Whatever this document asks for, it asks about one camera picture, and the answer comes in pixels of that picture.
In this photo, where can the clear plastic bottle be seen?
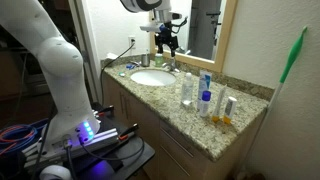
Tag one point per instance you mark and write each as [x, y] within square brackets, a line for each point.
[187, 89]

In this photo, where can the green white broom handle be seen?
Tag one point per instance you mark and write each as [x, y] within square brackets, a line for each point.
[292, 56]

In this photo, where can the white paper packets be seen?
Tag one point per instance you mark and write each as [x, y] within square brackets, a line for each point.
[111, 56]

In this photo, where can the slim white orange tube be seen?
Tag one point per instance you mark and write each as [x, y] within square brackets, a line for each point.
[216, 112]

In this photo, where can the chrome sink faucet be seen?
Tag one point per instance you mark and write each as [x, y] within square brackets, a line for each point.
[171, 65]

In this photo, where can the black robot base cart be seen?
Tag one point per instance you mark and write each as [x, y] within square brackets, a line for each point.
[115, 161]

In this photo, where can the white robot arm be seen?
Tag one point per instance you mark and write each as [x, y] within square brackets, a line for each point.
[62, 65]

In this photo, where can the beige vanity cabinet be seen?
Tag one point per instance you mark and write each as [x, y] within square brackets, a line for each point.
[188, 146]

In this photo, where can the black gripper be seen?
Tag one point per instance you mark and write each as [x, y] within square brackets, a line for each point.
[165, 38]

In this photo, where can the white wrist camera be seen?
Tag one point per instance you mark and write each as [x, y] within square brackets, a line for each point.
[161, 17]

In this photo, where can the blue razor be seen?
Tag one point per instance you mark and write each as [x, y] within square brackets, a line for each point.
[129, 66]

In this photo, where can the white wall outlet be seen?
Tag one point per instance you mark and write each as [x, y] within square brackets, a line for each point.
[132, 42]

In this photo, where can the wood framed mirror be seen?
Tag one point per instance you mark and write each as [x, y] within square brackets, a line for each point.
[204, 39]

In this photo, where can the white oval sink basin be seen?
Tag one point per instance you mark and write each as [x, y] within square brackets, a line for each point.
[151, 77]

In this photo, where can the grey metal cup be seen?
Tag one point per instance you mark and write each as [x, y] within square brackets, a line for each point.
[145, 61]

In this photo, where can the green soap dispenser bottle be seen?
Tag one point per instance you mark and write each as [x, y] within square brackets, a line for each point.
[158, 60]

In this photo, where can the white tube orange cap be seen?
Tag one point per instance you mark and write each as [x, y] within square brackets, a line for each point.
[229, 110]

